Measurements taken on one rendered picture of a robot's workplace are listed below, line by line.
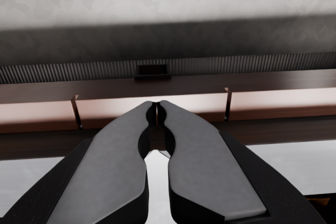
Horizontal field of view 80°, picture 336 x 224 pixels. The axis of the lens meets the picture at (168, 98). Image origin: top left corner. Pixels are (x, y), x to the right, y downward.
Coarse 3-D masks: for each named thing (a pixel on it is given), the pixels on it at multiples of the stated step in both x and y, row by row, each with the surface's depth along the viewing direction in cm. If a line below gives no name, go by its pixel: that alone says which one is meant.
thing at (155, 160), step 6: (156, 150) 21; (150, 156) 22; (156, 156) 22; (162, 156) 22; (150, 162) 22; (156, 162) 22; (162, 162) 22; (150, 168) 23; (156, 168) 23; (162, 168) 23
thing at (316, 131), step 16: (80, 128) 25; (96, 128) 25; (160, 128) 25; (224, 128) 25; (240, 128) 25; (256, 128) 24; (272, 128) 24; (288, 128) 24; (304, 128) 24; (320, 128) 24; (0, 144) 23; (16, 144) 23; (32, 144) 23; (48, 144) 23; (64, 144) 23; (160, 144) 22
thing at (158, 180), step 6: (150, 174) 23; (156, 174) 23; (162, 174) 23; (150, 180) 23; (156, 180) 23; (162, 180) 24; (150, 186) 24; (156, 186) 24; (162, 186) 24; (150, 192) 24; (156, 192) 24; (162, 192) 24; (150, 198) 25; (156, 198) 25; (162, 198) 25; (168, 198) 25; (150, 204) 25; (156, 204) 25
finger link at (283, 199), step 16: (240, 144) 8; (240, 160) 8; (256, 160) 8; (256, 176) 7; (272, 176) 7; (256, 192) 6; (272, 192) 6; (288, 192) 6; (272, 208) 6; (288, 208) 6; (304, 208) 6
